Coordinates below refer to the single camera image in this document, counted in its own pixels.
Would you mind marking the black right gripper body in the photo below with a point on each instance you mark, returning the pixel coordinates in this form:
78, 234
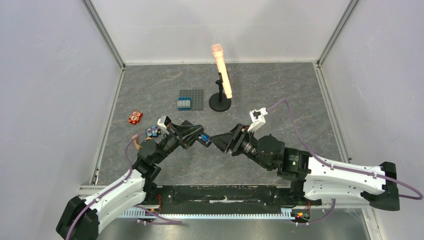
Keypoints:
237, 140

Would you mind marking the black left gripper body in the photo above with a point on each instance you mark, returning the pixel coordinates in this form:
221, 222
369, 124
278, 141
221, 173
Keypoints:
180, 139

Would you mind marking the small blue piece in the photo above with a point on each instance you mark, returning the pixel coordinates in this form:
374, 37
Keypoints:
204, 138

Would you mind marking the blue black toy figure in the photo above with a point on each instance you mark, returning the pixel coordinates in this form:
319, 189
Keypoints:
153, 132

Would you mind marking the blue grey toy brick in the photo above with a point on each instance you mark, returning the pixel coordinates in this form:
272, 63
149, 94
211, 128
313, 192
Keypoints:
184, 104

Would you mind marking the grey brick baseplate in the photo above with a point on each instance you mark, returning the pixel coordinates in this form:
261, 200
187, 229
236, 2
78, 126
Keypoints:
197, 98

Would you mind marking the black microphone stand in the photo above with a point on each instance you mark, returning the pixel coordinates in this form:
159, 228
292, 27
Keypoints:
218, 102

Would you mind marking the red owl toy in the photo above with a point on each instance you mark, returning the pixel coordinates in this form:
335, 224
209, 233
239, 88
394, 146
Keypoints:
135, 117

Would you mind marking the pink toy microphone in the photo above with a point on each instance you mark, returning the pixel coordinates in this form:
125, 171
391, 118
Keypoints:
218, 54

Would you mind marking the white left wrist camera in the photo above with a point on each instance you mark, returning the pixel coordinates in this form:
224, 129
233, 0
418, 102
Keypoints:
163, 122

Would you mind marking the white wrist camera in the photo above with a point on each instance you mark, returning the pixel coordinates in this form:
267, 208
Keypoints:
163, 122
258, 119

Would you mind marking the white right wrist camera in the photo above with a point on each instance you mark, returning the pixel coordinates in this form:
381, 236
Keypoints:
258, 119

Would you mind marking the black mounting base plate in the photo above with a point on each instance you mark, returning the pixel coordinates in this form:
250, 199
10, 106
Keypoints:
225, 199

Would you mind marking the white slotted cable duct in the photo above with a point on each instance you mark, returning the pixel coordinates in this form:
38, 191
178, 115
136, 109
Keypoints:
137, 213

